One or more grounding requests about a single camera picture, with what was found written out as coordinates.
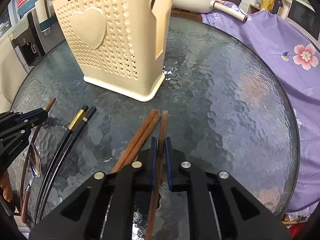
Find brown wooden chopstick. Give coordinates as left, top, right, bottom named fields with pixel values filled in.
left=144, top=110, right=168, bottom=240
left=109, top=108, right=159, bottom=173
left=117, top=114, right=162, bottom=168

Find metal spoon brown handle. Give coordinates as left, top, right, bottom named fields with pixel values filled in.
left=21, top=143, right=41, bottom=223

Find black chopstick gold band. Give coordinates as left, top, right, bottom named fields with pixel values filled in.
left=34, top=105, right=88, bottom=225

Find left hand gold nails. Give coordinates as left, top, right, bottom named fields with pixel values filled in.
left=0, top=171, right=13, bottom=202

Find black chopstick thin band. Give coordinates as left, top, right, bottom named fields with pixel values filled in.
left=36, top=106, right=97, bottom=223

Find water dispenser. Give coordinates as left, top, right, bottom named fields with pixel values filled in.
left=10, top=8, right=65, bottom=68

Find cream plastic utensil holder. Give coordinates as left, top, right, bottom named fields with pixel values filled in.
left=52, top=0, right=172, bottom=102

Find purple floral cloth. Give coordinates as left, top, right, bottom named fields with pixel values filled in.
left=201, top=9, right=319, bottom=215

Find dark glass bottle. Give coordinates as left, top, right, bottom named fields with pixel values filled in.
left=272, top=0, right=283, bottom=15

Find white microwave oven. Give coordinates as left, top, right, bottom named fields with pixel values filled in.
left=286, top=0, right=319, bottom=43

